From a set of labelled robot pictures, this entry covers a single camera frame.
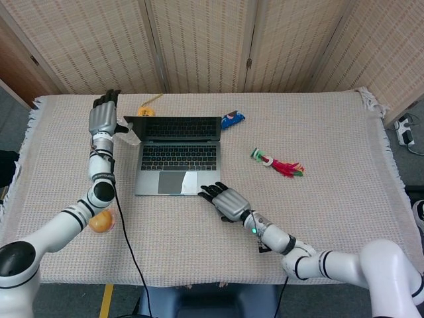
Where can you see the clear plastic water bottle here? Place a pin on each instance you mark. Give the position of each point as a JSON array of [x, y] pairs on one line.
[[133, 139]]

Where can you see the yellow tape measure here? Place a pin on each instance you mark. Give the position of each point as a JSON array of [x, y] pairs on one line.
[[145, 112]]

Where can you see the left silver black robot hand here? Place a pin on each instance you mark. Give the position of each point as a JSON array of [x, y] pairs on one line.
[[102, 117]]

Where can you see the blue snack packet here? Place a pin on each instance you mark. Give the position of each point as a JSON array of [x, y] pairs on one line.
[[232, 120]]

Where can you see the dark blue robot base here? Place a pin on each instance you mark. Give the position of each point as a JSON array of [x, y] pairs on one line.
[[205, 301]]

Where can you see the woven folding screen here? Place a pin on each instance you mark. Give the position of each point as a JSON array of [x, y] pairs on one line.
[[205, 43]]

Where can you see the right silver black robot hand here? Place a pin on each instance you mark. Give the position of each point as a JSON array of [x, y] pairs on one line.
[[230, 203]]

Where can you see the white woven tablecloth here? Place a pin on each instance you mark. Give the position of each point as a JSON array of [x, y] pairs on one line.
[[314, 205]]

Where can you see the white power strip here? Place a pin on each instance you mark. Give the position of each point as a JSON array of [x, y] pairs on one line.
[[405, 130]]

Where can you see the orange fruit jelly cup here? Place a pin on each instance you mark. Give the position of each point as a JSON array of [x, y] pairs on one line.
[[101, 223]]

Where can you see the pink green feather shuttlecock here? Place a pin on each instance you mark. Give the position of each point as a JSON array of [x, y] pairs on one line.
[[281, 165]]

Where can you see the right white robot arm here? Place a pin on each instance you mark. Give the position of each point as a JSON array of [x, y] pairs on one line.
[[341, 265]]

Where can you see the silver laptop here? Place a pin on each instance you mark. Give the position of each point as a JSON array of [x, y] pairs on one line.
[[179, 159]]

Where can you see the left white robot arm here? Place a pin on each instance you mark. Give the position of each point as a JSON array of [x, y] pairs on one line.
[[53, 232]]

